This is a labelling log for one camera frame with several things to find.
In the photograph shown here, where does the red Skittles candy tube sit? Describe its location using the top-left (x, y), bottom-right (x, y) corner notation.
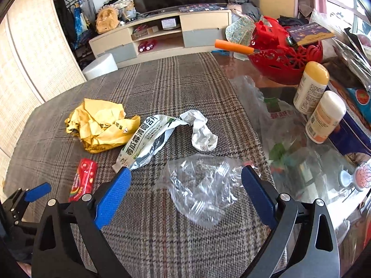
top-left (69, 158), bottom-right (97, 202)

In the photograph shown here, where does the green white foil pouch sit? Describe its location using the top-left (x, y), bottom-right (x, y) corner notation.
top-left (112, 110), bottom-right (218, 173)

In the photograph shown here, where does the clear plastic bag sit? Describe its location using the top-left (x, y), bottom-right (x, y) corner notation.
top-left (154, 154), bottom-right (257, 228)

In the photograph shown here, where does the yellow envelope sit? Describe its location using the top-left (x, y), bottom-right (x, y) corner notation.
top-left (65, 98), bottom-right (141, 154)

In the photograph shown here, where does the grey plaid tablecloth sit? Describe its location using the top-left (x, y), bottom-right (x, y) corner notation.
top-left (4, 53), bottom-right (272, 277)

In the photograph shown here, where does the white capped orange bottle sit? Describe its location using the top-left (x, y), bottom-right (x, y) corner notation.
top-left (305, 90), bottom-right (346, 144)

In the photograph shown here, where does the pink hairbrush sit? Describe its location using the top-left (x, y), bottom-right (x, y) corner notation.
top-left (339, 160), bottom-right (371, 192)

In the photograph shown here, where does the blue cookie tin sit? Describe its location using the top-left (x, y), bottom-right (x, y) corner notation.
top-left (328, 79), bottom-right (370, 165)

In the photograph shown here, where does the white round stool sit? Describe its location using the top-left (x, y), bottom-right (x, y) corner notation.
top-left (82, 53), bottom-right (118, 80)

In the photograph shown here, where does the yellow capped white bottle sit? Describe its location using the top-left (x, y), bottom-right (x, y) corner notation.
top-left (293, 61), bottom-right (329, 116)

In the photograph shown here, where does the red plastic basket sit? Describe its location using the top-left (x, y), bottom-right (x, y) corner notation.
top-left (248, 16), bottom-right (323, 85)

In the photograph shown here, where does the blue snack bag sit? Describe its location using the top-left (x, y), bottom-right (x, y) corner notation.
top-left (347, 88), bottom-right (370, 121)

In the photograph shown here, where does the bamboo folding screen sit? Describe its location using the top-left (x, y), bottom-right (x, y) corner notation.
top-left (1, 0), bottom-right (86, 183)

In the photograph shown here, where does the beige grey TV cabinet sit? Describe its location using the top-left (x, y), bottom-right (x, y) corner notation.
top-left (89, 9), bottom-right (232, 68)

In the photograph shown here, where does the floral green cloth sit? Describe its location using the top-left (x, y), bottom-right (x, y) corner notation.
top-left (225, 17), bottom-right (255, 46)

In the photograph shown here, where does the dark purple box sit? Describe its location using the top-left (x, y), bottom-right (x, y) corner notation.
top-left (287, 22), bottom-right (335, 46)

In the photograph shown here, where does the yellow plush toy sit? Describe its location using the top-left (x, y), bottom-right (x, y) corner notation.
top-left (96, 7), bottom-right (119, 35)

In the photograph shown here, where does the black coat rack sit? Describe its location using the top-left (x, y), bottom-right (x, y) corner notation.
top-left (53, 0), bottom-right (96, 68)

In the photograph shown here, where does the orange handled tool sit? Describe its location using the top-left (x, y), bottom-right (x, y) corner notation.
top-left (214, 39), bottom-right (260, 55)

